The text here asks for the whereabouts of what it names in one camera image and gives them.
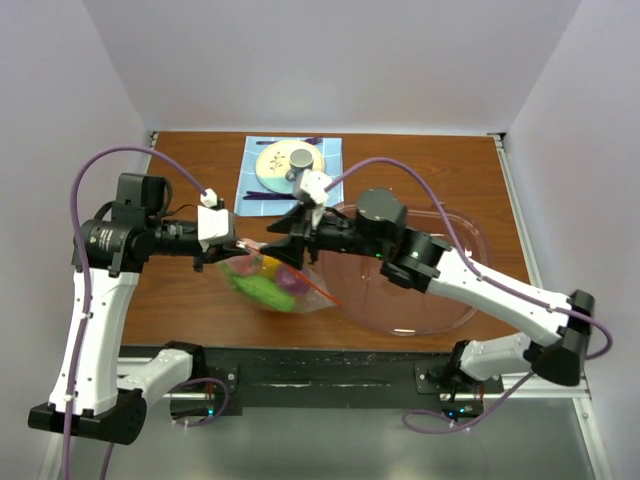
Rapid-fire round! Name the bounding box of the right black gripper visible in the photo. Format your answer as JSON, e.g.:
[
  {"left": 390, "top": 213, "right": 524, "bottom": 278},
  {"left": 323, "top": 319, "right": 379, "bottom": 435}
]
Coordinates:
[{"left": 259, "top": 199, "right": 387, "bottom": 270}]

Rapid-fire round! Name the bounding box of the clear zip top bag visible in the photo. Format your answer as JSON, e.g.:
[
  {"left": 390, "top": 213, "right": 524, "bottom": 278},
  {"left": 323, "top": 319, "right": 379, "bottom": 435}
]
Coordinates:
[{"left": 217, "top": 239, "right": 342, "bottom": 314}]

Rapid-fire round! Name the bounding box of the clear pink plastic bowl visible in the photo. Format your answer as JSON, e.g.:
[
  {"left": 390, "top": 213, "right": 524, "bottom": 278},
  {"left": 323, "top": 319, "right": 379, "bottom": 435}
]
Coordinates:
[{"left": 313, "top": 207, "right": 490, "bottom": 336}]

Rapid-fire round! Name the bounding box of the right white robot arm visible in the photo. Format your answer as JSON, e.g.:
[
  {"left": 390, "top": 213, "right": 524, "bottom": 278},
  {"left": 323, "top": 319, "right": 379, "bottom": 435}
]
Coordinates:
[{"left": 260, "top": 188, "right": 594, "bottom": 393}]

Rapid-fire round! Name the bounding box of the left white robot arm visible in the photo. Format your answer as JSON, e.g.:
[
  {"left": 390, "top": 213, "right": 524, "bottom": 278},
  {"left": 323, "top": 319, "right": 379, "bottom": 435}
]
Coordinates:
[{"left": 28, "top": 173, "right": 246, "bottom": 445}]

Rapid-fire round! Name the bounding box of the fake red peach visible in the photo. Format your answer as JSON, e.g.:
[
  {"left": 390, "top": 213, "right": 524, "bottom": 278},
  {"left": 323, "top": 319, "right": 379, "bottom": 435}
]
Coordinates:
[{"left": 227, "top": 255, "right": 262, "bottom": 277}]

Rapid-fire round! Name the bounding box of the fake purple onion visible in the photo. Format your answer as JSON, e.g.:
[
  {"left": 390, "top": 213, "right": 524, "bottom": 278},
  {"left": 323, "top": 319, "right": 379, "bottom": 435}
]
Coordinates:
[{"left": 275, "top": 265, "right": 310, "bottom": 296}]

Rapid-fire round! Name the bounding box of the fake green cucumber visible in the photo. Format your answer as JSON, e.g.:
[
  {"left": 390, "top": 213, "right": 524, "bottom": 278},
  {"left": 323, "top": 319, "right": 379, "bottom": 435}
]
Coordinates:
[{"left": 226, "top": 270, "right": 296, "bottom": 313}]

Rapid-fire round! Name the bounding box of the blue checked cloth napkin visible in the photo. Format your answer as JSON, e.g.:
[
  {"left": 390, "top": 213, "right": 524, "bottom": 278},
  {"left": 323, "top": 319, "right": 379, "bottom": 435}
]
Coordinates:
[{"left": 234, "top": 135, "right": 343, "bottom": 217}]

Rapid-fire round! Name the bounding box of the purple plastic spoon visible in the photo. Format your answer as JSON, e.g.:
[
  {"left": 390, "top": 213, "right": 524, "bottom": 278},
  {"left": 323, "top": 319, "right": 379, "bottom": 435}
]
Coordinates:
[{"left": 242, "top": 191, "right": 296, "bottom": 201}]

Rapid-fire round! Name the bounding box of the cream plate with plant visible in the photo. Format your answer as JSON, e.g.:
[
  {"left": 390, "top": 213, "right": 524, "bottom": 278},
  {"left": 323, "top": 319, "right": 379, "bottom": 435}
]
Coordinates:
[{"left": 255, "top": 142, "right": 325, "bottom": 194}]

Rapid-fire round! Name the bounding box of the grey mug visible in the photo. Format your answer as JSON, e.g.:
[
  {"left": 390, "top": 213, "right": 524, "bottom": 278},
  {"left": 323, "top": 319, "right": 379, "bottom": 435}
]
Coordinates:
[{"left": 285, "top": 148, "right": 314, "bottom": 182}]

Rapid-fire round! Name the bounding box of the purple plastic fork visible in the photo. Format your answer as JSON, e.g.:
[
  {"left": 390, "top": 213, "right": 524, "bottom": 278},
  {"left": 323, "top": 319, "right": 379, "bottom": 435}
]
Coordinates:
[{"left": 256, "top": 137, "right": 323, "bottom": 145}]

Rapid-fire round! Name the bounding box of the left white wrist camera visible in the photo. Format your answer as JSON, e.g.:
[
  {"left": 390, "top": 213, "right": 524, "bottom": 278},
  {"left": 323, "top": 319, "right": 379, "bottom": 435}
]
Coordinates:
[{"left": 197, "top": 189, "right": 236, "bottom": 251}]

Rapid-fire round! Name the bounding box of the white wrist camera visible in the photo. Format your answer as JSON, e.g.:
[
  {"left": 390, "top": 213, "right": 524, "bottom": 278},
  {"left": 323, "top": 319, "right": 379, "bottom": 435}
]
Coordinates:
[
  {"left": 197, "top": 189, "right": 236, "bottom": 251},
  {"left": 293, "top": 169, "right": 332, "bottom": 230}
]

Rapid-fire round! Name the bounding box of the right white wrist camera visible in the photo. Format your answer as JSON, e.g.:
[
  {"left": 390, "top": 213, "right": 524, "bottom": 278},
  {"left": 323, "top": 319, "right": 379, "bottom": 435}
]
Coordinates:
[{"left": 293, "top": 169, "right": 332, "bottom": 230}]

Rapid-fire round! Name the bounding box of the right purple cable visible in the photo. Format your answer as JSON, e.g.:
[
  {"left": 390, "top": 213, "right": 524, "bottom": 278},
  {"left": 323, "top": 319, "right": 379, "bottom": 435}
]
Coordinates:
[{"left": 324, "top": 157, "right": 614, "bottom": 440}]

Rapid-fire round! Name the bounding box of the purple cable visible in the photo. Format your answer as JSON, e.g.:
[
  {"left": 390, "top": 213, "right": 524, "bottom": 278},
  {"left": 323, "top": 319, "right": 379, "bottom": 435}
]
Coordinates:
[
  {"left": 59, "top": 145, "right": 231, "bottom": 480},
  {"left": 324, "top": 157, "right": 614, "bottom": 440}
]

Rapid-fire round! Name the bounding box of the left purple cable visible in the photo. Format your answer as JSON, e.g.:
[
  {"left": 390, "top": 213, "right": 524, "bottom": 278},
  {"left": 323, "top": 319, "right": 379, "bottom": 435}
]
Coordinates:
[{"left": 59, "top": 145, "right": 231, "bottom": 480}]

